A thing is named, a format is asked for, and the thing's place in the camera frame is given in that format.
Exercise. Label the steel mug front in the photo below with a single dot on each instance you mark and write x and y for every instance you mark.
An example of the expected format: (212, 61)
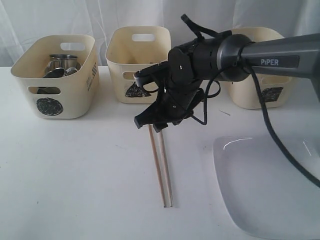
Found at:
(71, 70)

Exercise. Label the white square plate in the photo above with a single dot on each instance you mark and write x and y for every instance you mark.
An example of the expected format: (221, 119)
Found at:
(264, 194)

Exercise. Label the cream bin with circle mark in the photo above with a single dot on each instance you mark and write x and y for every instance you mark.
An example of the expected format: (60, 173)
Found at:
(77, 90)

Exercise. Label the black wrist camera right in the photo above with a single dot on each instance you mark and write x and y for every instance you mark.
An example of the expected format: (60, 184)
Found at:
(156, 73)

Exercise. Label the cream bin with triangle mark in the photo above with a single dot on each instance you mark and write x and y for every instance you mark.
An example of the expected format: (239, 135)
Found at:
(133, 48)

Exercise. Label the cream bin with square mark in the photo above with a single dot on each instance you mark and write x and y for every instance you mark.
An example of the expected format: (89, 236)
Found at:
(275, 90)

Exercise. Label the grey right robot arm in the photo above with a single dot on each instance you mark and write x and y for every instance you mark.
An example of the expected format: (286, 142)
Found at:
(229, 58)

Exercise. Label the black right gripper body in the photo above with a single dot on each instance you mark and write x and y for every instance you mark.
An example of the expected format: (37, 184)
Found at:
(184, 81)

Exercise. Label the wooden chopstick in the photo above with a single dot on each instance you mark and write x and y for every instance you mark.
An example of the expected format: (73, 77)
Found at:
(157, 165)
(166, 168)

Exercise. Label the steel mug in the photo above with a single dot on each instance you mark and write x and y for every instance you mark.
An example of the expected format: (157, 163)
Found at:
(66, 61)
(71, 70)

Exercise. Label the stainless steel bowl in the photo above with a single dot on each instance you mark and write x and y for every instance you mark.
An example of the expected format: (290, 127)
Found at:
(51, 90)

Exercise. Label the white curtain backdrop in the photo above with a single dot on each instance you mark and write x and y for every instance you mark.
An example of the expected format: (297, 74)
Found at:
(22, 22)

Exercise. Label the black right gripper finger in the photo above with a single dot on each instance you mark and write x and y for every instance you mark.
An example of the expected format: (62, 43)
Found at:
(150, 116)
(158, 127)

